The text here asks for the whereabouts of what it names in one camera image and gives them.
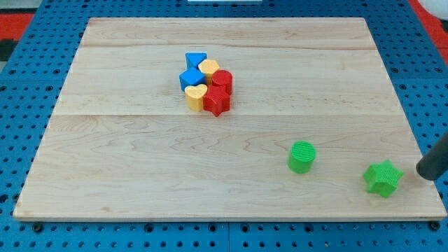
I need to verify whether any blue triangle block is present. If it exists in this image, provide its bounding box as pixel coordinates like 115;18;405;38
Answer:
185;52;207;69

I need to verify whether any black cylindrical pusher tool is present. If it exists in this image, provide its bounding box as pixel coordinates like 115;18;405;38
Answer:
416;133;447;181

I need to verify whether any green star block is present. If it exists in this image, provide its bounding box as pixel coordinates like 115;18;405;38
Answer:
363;160;405;198

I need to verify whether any red star block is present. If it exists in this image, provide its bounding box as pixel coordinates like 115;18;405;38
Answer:
203;85;230;117

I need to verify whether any green cylinder block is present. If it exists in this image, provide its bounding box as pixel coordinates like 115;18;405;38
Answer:
287;141;316;174

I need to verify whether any yellow hexagon block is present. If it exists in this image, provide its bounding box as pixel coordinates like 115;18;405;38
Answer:
198;59;221;85

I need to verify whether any red cylinder block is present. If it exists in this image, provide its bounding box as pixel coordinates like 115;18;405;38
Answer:
211;70;233;95

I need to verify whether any yellow heart block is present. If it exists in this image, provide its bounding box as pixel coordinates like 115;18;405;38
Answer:
184;84;208;111

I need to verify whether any blue cube block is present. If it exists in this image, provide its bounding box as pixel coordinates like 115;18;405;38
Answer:
179;67;206;92

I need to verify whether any white object top right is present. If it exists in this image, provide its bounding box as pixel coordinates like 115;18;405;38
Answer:
419;0;448;21

